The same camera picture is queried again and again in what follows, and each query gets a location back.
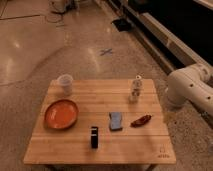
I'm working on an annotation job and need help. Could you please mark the black eraser box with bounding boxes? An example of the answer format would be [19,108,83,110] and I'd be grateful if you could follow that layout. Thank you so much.
[91,126,98,148]

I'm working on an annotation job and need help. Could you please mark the wooden table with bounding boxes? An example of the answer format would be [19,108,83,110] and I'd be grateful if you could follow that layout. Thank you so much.
[23,79,176,165]

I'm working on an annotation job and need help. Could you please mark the red chili pepper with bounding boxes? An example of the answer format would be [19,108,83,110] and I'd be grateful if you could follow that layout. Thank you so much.
[130,115,152,127]

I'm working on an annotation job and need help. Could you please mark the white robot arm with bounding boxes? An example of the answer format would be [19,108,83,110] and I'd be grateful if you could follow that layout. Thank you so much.
[165,63,213,117]

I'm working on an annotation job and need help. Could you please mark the small white bottle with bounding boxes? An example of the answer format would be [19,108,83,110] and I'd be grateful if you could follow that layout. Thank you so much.
[129,75,142,103]

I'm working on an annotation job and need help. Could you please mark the black floor mat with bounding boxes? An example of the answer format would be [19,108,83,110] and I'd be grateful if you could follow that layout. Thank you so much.
[112,18,132,32]

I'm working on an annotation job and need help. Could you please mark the blue sponge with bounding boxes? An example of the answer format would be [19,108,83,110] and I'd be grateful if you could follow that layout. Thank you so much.
[109,112,122,131]

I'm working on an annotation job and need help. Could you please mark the white object with cables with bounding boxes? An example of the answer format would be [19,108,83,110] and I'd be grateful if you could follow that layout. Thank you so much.
[48,0,77,14]

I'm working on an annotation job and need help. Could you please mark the clear plastic cup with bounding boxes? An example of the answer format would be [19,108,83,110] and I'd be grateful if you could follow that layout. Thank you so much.
[57,74,73,95]

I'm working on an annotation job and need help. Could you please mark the orange plate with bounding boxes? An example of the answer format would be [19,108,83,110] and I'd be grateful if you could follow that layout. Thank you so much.
[44,99,79,130]

